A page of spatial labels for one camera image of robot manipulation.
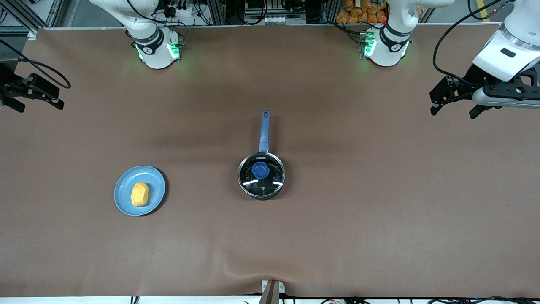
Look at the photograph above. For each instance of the blue round plate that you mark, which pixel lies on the blue round plate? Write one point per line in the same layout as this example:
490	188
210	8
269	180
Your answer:
124	188

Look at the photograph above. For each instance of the metal bracket with post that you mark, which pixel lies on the metal bracket with post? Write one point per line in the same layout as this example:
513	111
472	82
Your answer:
272	291

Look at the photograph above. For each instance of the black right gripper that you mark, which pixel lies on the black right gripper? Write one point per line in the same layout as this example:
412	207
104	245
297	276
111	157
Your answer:
9	86

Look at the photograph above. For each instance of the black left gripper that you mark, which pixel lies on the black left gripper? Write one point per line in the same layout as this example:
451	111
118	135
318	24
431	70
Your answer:
473	77

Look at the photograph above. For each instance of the pile of orange items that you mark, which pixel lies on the pile of orange items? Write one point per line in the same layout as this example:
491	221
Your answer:
358	12

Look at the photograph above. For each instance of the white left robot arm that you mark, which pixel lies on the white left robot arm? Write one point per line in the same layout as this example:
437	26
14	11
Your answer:
388	44

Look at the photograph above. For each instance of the aluminium frame profile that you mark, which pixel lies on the aluminium frame profile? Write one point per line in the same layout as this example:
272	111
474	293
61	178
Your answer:
25	17

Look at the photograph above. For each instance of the white power strip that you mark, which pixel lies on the white power strip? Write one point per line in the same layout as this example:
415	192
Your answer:
181	10

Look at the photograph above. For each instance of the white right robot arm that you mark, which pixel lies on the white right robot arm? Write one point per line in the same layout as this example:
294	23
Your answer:
152	46

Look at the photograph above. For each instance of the yellow potato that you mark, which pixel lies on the yellow potato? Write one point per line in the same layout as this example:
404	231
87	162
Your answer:
139	194

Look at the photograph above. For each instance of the grey equipment box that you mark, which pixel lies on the grey equipment box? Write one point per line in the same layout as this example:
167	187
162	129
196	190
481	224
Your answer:
274	12

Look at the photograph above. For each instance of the brown table mat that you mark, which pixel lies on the brown table mat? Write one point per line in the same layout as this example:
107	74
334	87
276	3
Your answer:
337	236

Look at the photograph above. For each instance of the glass lid with blue knob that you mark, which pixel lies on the glass lid with blue knob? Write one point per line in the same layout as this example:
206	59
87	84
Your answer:
260	170

